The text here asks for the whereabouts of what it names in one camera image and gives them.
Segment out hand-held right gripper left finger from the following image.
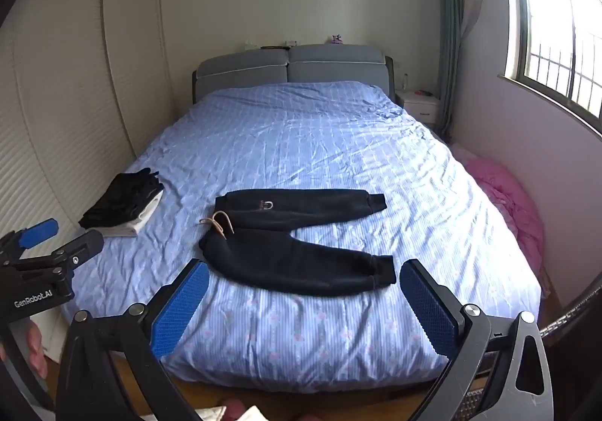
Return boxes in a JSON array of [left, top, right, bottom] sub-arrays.
[[55, 258, 211, 421]]

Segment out white nightstand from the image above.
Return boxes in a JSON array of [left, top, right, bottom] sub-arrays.
[[395, 89, 443, 125]]

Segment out folded black clothes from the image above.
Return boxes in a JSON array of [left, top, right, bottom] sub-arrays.
[[78, 168, 164, 230]]

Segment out person's left hand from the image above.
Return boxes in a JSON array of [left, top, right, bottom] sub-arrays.
[[0, 315, 49, 379]]

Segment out grey upholstered bed headboard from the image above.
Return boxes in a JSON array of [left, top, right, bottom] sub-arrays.
[[192, 44, 396, 102]]

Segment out pink blanket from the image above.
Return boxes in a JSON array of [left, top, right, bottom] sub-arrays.
[[451, 146, 546, 281]]

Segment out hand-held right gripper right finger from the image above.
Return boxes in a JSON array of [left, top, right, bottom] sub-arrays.
[[399, 258, 555, 421]]

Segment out green curtain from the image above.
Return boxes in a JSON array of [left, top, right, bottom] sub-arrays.
[[439, 0, 467, 142]]

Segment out dark navy pants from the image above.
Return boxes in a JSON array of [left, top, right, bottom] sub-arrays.
[[198, 188, 396, 297]]

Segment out folded white cloth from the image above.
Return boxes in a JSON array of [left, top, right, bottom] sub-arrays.
[[101, 190, 164, 238]]

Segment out blue patterned bed cover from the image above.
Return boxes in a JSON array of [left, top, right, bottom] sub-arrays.
[[78, 81, 541, 394]]

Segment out barred window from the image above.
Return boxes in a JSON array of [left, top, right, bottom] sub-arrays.
[[499, 0, 602, 140]]

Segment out cream slatted wardrobe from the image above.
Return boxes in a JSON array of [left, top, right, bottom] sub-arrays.
[[0, 0, 179, 356]]

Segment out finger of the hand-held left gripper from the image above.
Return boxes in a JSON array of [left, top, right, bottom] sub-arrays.
[[0, 218, 60, 263], [49, 229, 105, 281]]

